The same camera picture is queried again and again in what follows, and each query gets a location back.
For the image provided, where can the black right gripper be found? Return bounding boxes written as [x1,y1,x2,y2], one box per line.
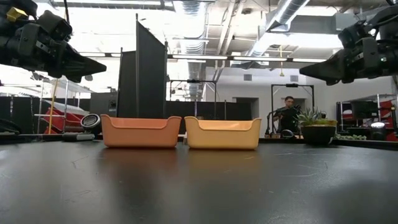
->
[299,6,398,86]

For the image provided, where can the wire shelf cart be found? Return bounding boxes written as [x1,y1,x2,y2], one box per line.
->
[33,79,94,135]

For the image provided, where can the black divider wall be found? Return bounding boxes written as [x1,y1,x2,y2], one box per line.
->
[0,95,253,135]

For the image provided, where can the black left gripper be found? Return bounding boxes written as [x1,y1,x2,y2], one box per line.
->
[0,0,108,84]

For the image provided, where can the red storage bin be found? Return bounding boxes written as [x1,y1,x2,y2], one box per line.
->
[42,107,85,135]

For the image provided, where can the person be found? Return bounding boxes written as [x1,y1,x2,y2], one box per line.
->
[272,95,302,135]

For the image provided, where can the yellow plastic bin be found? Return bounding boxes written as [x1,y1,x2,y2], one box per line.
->
[183,116,263,151]

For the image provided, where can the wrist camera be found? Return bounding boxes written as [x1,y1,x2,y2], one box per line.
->
[338,20,368,48]
[36,9,73,42]

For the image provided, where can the orange plastic bin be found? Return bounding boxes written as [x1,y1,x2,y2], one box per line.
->
[99,113,183,149]

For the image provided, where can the black partition panel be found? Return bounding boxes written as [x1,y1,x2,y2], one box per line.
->
[116,12,169,119]

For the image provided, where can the metal shelf with red bins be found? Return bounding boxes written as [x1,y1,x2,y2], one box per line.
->
[337,93,398,141]

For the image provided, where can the silver ceiling duct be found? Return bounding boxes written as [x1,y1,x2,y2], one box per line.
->
[247,0,312,63]

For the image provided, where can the green trailing succulent strand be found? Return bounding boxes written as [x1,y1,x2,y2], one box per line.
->
[334,133,368,141]

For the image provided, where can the black camera gantry frame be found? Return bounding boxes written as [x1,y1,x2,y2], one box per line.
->
[271,83,315,122]
[169,78,218,119]

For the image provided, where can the overhead LED light bar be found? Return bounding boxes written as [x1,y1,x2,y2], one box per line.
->
[77,50,329,63]

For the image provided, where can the yellow tag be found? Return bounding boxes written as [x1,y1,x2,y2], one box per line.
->
[6,6,29,22]

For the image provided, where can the yellow extension cable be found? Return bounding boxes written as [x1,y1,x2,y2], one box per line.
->
[48,79,60,134]

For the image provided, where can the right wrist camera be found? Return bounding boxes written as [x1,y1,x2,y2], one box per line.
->
[338,20,368,48]

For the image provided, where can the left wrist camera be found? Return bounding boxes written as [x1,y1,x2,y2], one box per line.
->
[36,9,73,42]

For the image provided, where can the corrugated ceiling duct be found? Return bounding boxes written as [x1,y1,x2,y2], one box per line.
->
[182,0,208,100]

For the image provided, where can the succulent plant in black pot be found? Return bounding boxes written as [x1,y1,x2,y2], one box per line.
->
[295,107,338,146]

